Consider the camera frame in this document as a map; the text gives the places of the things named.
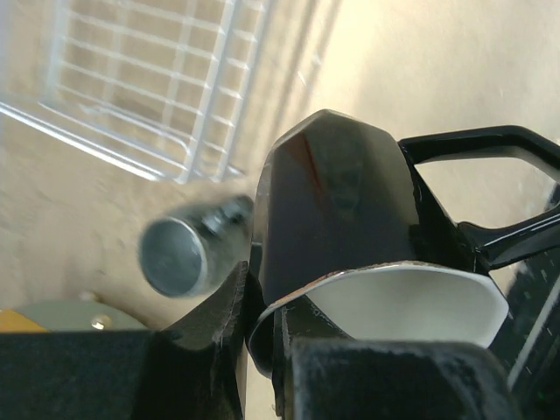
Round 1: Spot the black faceted mug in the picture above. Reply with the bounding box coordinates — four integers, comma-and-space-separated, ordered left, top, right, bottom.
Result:
248, 109, 559, 375

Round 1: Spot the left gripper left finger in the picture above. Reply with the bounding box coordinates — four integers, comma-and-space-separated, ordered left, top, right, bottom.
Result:
1, 262, 248, 419

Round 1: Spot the grey-blue round mug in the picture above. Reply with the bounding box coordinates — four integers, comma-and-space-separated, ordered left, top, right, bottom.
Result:
138, 194, 254, 298

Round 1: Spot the round cream drawer cabinet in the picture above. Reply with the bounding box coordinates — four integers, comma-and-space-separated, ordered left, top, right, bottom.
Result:
1, 299, 146, 333

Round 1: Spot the white wire dish rack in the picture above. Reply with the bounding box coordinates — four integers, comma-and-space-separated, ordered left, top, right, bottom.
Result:
1, 1, 272, 184

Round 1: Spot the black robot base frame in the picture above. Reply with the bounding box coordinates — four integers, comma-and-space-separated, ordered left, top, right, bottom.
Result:
491, 248, 559, 419

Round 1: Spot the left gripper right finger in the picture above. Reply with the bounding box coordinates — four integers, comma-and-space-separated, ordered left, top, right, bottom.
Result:
272, 301, 522, 419

